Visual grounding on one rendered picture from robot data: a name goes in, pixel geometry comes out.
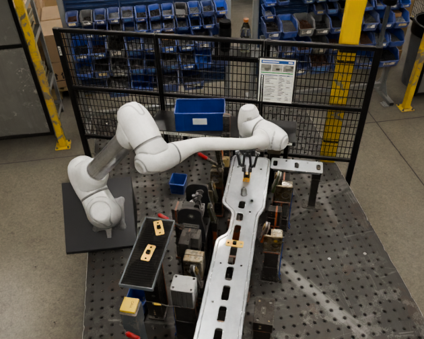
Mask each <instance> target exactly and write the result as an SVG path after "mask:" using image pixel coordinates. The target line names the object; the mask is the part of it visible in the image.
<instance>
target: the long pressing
mask: <svg viewBox="0 0 424 339"><path fill-rule="evenodd" d="M270 168H271V160H270V159H268V158H266V157H258V159H257V162H256V167H255V168H252V173H251V175H250V181H249V182H243V181H242V180H243V177H244V172H242V167H241V166H240V167H239V165H238V159H237V156H236V155H234V156H233V157H232V161H231V164H230V168H229V173H228V177H227V182H226V185H225V190H224V194H223V199H222V205H223V206H224V207H225V208H226V209H227V210H228V211H229V212H230V213H231V218H230V222H229V228H228V231H227V233H225V234H224V235H222V236H220V237H218V238H217V239H216V240H215V244H214V248H213V253H212V257H211V262H210V265H209V271H208V275H207V280H206V283H205V289H204V292H203V298H202V301H201V306H200V310H199V316H198V319H197V324H196V328H195V333H194V337H193V339H213V338H214V334H215V330H216V329H222V330H223V331H222V336H221V339H242V333H243V327H244V318H245V313H246V304H247V299H248V289H249V284H250V275H251V270H252V261H253V255H254V247H255V241H256V232H257V227H258V218H259V217H260V215H261V214H262V212H263V211H264V210H265V206H266V200H267V190H268V185H269V174H270ZM242 187H246V189H247V195H246V196H241V189H242ZM251 200H252V201H251ZM240 202H245V206H244V208H243V209H241V208H239V203H240ZM249 211H250V212H251V213H249ZM238 213H242V214H243V217H242V221H237V220H236V217H237V214H238ZM236 225H238V226H240V227H241V229H240V236H239V240H238V241H243V242H244V246H243V248H237V247H236V248H237V252H236V259H235V263H234V264H233V265H232V264H228V260H229V253H230V250H231V247H232V246H226V245H225V243H226V240H227V239H231V240H232V239H233V235H234V228H235V226H236ZM220 262H221V264H220ZM240 265H242V266H240ZM227 267H231V268H233V269H234V271H233V274H232V279H231V280H226V279H225V274H226V270H227ZM224 286H227V287H230V290H229V297H228V300H227V301H225V300H222V299H221V296H222V292H223V287H224ZM212 301H214V302H213V303H212ZM220 307H226V313H225V320H224V322H219V321H217V317H218V313H219V308H220Z"/></svg>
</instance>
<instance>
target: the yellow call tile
mask: <svg viewBox="0 0 424 339"><path fill-rule="evenodd" d="M138 304H139V299H136V298H130V297H124V299H123V302H122V305H121V307H120V311H121V312H125V313H135V312H136V310H137V306H138Z"/></svg>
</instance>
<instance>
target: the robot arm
mask: <svg viewBox="0 0 424 339"><path fill-rule="evenodd" d="M117 120H118V124H117V129H116V134H115V135H114V137H113V138H112V139H111V140H110V141H109V142H108V143H107V144H106V146H105V147H104V148H103V149H102V150H101V152H99V154H97V155H96V156H95V157H94V158H91V157H88V156H79V157H76V158H75V159H73V160H71V161H70V163H69V165H68V176H69V180H70V182H71V185H72V187H73V189H74V191H75V193H76V194H77V196H78V197H79V199H80V201H81V203H82V205H83V207H84V209H85V213H86V215H87V218H88V220H89V222H90V223H91V224H92V225H93V231H94V232H97V231H101V230H106V234H107V238H111V237H112V230H113V229H126V227H127V226H126V224H125V212H124V201H125V199H124V197H122V196H121V197H119V198H114V197H113V195H112V194H111V192H110V191H109V189H108V187H107V185H106V184H107V180H108V176H109V172H110V171H111V170H112V169H113V168H114V167H115V166H116V165H117V164H118V163H119V162H120V161H122V160H123V159H124V158H125V157H126V156H127V155H128V154H129V153H130V152H131V151H132V150H134V151H135V153H136V156H135V159H134V164H135V168H136V170H137V171H138V172H139V173H140V174H145V175H149V174H158V173H160V172H164V171H166V170H169V169H171V168H173V167H174V166H175V165H178V164H179V163H181V162H182V161H184V160H185V159H186V158H187V157H189V156H191V155H192V154H194V153H196V152H199V151H220V150H236V152H235V154H236V156H237V159H238V165H239V167H240V166H241V167H242V172H244V178H245V175H246V165H245V159H246V157H249V164H250V165H249V166H248V178H250V173H252V168H255V167H256V162H257V159H258V157H259V155H260V151H258V152H257V151H256V148H259V149H261V150H265V149H269V150H271V149H272V150H275V151H281V150H282V149H284V148H286V146H287V144H288V141H289V139H288V135H287V133H286V132H285V131H284V130H283V129H282V128H280V127H279V126H277V125H276V124H273V123H272V122H269V121H266V120H265V119H263V118H262V117H261V115H260V114H259V111H258V109H257V107H256V106H255V105H253V104H246V105H244V106H242V107H241V108H240V111H239V114H238V130H239V138H220V137H199V138H194V139H187V140H184V141H177V142H172V143H167V142H165V140H164V139H163V138H162V136H161V134H160V131H159V128H158V127H157V124H156V123H155V121H154V119H153V118H152V116H151V114H150V113H149V112H148V111H147V109H146V108H145V107H143V106H142V105H141V104H140V103H137V102H129V103H128V104H125V105H123V106H121V107H120V108H119V110H118V112H117ZM240 153H241V154H242V155H243V161H242V162H241V159H240ZM254 154H255V156H256V157H255V160H254V164H252V156H253V155H254Z"/></svg>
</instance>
